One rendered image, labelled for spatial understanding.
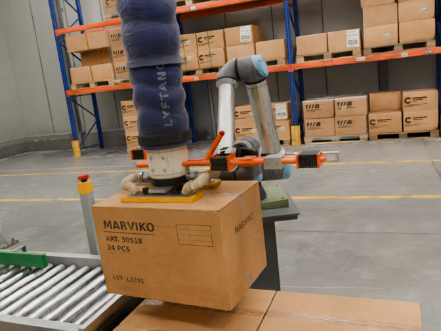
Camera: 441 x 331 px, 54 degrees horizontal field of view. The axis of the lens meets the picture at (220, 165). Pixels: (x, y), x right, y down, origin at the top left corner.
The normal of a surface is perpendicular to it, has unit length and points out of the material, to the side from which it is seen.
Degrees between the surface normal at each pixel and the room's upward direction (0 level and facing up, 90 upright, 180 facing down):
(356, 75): 90
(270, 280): 90
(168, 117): 77
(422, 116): 87
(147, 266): 90
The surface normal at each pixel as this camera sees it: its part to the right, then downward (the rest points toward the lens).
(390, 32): -0.30, 0.20
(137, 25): -0.25, -0.07
